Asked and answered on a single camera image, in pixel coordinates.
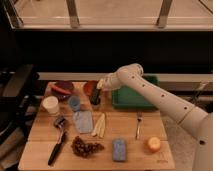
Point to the blue folded cloth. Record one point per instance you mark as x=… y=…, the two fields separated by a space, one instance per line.
x=83 y=121

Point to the wooden board table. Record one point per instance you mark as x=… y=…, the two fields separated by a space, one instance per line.
x=130 y=143

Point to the black handled knife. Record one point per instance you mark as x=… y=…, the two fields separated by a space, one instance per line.
x=56 y=148

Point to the dark red plate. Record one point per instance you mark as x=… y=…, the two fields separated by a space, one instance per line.
x=90 y=87

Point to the black chair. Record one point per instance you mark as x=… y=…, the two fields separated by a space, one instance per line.
x=15 y=97

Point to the orange fruit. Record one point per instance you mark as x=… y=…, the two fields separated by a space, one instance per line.
x=154 y=144

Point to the red carrot toy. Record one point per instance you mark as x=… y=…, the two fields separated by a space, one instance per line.
x=60 y=90

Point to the blue sponge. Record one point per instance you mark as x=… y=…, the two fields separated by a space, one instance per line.
x=119 y=150

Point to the dark grape bunch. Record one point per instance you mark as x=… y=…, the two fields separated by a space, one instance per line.
x=83 y=149

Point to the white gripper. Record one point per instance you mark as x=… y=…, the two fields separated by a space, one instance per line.
x=109 y=82

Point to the dark red bowl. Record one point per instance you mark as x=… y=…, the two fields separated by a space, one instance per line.
x=66 y=85

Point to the silver fork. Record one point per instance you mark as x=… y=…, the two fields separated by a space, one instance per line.
x=139 y=119

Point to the green plastic tray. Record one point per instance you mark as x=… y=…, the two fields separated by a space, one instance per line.
x=127 y=98

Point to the blue plastic cup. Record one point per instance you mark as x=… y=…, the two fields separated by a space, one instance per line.
x=74 y=103

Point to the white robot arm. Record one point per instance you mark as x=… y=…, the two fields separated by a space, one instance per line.
x=197 y=122

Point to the white paper cup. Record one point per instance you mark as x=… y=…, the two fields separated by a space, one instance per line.
x=51 y=105

